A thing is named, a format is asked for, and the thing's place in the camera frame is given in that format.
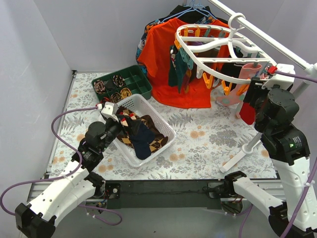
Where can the green divided organizer tray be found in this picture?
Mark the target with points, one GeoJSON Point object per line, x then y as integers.
{"type": "Point", "coordinates": [121, 84]}

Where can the white plastic basket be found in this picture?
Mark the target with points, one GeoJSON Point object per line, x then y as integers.
{"type": "Point", "coordinates": [138, 104]}

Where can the orange t-shirt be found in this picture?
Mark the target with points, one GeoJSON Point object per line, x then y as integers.
{"type": "Point", "coordinates": [155, 56]}

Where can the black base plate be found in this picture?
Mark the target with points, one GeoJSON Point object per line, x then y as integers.
{"type": "Point", "coordinates": [204, 193]}

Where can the dark patterned shirt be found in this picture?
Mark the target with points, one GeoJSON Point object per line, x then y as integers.
{"type": "Point", "coordinates": [142, 44]}

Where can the floral table mat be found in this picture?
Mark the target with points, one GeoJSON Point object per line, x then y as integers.
{"type": "Point", "coordinates": [206, 139]}

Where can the black striped sock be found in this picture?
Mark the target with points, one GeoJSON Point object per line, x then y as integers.
{"type": "Point", "coordinates": [231, 69]}

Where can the blue wire hanger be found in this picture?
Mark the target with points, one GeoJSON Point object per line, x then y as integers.
{"type": "Point", "coordinates": [189, 14]}

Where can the brown argyle sock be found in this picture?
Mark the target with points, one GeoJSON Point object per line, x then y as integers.
{"type": "Point", "coordinates": [122, 137]}
{"type": "Point", "coordinates": [159, 140]}

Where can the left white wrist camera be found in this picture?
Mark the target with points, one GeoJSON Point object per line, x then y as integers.
{"type": "Point", "coordinates": [108, 111]}

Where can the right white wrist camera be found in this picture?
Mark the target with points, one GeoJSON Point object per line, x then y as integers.
{"type": "Point", "coordinates": [280, 76]}

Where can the pink patterned sock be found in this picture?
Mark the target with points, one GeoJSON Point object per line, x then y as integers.
{"type": "Point", "coordinates": [237, 92]}

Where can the navy blue sock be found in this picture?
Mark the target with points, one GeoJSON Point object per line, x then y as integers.
{"type": "Point", "coordinates": [141, 142]}

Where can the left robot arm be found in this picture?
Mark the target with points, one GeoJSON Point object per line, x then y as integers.
{"type": "Point", "coordinates": [40, 217]}

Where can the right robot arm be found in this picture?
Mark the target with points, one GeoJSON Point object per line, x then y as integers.
{"type": "Point", "coordinates": [287, 146]}

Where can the teal green sock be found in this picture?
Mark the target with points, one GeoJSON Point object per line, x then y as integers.
{"type": "Point", "coordinates": [179, 74]}

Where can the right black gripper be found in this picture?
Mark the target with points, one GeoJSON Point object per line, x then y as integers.
{"type": "Point", "coordinates": [251, 90]}

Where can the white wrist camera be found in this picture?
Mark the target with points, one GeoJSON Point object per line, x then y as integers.
{"type": "Point", "coordinates": [108, 111]}
{"type": "Point", "coordinates": [280, 76]}

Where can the red sock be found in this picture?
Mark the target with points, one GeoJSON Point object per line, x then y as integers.
{"type": "Point", "coordinates": [247, 113]}

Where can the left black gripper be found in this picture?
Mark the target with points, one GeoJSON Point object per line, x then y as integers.
{"type": "Point", "coordinates": [119, 123]}

